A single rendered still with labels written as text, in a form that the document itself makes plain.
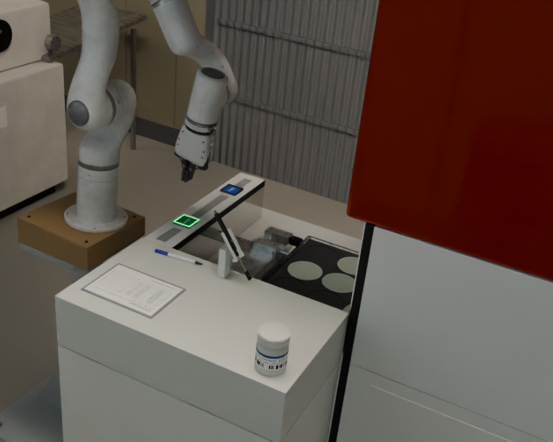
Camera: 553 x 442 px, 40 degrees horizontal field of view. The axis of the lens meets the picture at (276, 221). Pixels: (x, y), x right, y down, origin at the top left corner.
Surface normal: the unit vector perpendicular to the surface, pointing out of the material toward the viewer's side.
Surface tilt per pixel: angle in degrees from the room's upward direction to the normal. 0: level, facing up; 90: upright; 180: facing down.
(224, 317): 0
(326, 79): 90
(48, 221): 4
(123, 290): 0
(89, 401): 90
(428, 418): 90
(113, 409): 90
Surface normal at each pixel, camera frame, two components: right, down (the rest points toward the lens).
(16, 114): 0.87, 0.30
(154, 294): 0.09, -0.88
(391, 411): -0.46, 0.39
